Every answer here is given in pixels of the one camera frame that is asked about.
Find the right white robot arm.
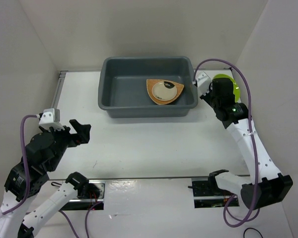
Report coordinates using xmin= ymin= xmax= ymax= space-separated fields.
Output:
xmin=197 ymin=78 xmax=293 ymax=209

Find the orange woven triangular basket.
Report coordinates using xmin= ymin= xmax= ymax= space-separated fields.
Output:
xmin=146 ymin=79 xmax=184 ymax=105

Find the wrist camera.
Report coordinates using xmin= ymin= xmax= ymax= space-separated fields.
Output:
xmin=194 ymin=71 xmax=212 ymax=97
xmin=39 ymin=108 xmax=62 ymax=129

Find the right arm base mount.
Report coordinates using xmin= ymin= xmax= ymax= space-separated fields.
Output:
xmin=188 ymin=177 xmax=232 ymax=209

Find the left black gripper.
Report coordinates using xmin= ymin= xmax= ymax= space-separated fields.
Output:
xmin=41 ymin=118 xmax=92 ymax=170

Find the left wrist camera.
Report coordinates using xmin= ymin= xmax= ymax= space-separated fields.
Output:
xmin=39 ymin=108 xmax=62 ymax=129

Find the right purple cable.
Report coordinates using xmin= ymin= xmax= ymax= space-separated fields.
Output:
xmin=193 ymin=58 xmax=260 ymax=228

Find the aluminium table edge rail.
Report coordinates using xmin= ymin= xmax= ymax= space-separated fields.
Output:
xmin=51 ymin=70 xmax=68 ymax=108

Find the cream plate with black mark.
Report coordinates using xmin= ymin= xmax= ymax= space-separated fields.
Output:
xmin=152 ymin=81 xmax=177 ymax=101

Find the grey plastic bin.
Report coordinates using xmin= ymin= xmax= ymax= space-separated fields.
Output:
xmin=98 ymin=56 xmax=198 ymax=118

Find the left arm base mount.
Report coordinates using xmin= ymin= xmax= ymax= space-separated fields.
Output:
xmin=61 ymin=182 xmax=105 ymax=211

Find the green round plate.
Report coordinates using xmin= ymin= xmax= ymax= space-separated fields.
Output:
xmin=213 ymin=73 xmax=241 ymax=103

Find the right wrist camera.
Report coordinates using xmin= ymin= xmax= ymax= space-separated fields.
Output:
xmin=194 ymin=71 xmax=212 ymax=97

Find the black cable loop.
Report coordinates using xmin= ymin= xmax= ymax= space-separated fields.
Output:
xmin=243 ymin=227 xmax=264 ymax=238

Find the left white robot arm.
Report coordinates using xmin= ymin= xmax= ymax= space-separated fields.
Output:
xmin=0 ymin=119 xmax=91 ymax=238

